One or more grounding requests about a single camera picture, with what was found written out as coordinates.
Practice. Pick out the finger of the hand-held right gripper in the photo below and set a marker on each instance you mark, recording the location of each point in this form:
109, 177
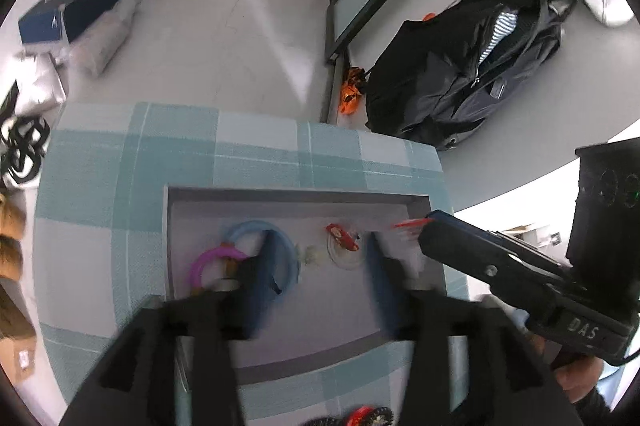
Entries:
465, 226
460, 256

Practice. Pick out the brown cardboard box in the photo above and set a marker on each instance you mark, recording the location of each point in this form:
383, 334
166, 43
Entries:
17, 346

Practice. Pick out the grey tray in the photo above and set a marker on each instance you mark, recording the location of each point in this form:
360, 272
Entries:
325, 306

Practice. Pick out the teal plaid tablecloth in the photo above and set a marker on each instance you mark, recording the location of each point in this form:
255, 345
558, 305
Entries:
100, 206

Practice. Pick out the orange plastic item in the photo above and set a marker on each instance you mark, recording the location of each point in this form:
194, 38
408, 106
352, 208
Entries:
350, 98

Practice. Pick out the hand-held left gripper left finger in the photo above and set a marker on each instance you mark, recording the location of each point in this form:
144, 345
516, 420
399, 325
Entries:
255, 286

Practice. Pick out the clear plastic bag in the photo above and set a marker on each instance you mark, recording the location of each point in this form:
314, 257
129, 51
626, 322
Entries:
100, 40

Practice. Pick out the blue white striped cloth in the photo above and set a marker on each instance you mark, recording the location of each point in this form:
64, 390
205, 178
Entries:
495, 35

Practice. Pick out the dark blue shoebox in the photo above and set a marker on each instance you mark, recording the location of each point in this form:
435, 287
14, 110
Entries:
95, 0

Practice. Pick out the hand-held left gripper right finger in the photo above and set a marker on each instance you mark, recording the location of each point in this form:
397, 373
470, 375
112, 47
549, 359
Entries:
384, 278

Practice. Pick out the brown fuzzy item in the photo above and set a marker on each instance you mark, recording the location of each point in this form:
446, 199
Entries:
11, 216
10, 258

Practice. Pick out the red stick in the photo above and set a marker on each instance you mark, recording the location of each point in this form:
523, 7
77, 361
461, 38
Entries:
410, 225

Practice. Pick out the grey plastic bag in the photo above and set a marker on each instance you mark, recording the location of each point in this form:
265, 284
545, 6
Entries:
35, 80

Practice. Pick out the person's right hand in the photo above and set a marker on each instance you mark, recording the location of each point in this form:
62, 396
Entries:
575, 381

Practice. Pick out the black backpack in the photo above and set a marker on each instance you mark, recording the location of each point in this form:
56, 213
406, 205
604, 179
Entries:
425, 75

